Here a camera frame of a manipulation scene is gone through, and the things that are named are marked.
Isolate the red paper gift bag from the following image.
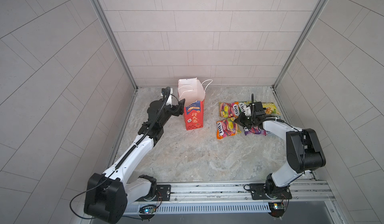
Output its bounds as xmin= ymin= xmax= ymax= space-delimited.
xmin=178 ymin=78 xmax=213 ymax=130

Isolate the white perforated vent strip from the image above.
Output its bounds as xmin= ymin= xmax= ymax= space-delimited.
xmin=122 ymin=202 xmax=272 ymax=215

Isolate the left black cable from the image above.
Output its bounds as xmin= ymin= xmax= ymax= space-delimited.
xmin=69 ymin=178 xmax=109 ymax=220

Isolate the left green circuit board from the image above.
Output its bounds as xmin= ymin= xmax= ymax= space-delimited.
xmin=139 ymin=205 xmax=157 ymax=220

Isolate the yellow snack packet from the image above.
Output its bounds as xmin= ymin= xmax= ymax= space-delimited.
xmin=262 ymin=102 xmax=281 ymax=117

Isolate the aluminium mounting rail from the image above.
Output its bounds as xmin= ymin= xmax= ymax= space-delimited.
xmin=83 ymin=180 xmax=335 ymax=205

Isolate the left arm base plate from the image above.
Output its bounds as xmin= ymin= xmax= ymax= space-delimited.
xmin=137 ymin=185 xmax=172 ymax=202

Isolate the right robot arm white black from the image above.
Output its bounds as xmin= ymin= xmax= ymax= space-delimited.
xmin=235 ymin=95 xmax=326 ymax=199

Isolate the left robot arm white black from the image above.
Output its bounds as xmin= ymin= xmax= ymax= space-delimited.
xmin=84 ymin=97 xmax=185 ymax=224

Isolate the left corner aluminium post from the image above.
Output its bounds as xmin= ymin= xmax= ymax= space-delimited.
xmin=83 ymin=0 xmax=139 ymax=89

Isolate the orange Fox's candy packet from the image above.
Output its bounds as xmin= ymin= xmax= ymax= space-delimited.
xmin=216 ymin=117 xmax=241 ymax=139
xmin=219 ymin=102 xmax=241 ymax=118

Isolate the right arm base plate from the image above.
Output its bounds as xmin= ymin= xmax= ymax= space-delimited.
xmin=248 ymin=184 xmax=292 ymax=200

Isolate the right circuit board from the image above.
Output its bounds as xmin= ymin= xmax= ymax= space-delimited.
xmin=268 ymin=203 xmax=286 ymax=219

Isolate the corner aluminium post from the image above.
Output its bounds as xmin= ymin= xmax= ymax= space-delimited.
xmin=272 ymin=0 xmax=337 ymax=89
xmin=83 ymin=0 xmax=139 ymax=89

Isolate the right corner aluminium post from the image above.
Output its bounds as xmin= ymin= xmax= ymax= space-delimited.
xmin=272 ymin=0 xmax=337 ymax=89

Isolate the green Fox's candy packet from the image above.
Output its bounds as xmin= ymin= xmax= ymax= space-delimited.
xmin=239 ymin=101 xmax=252 ymax=116

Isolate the purple Fox's berries packet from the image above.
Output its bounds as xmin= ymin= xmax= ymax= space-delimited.
xmin=244 ymin=126 xmax=267 ymax=136

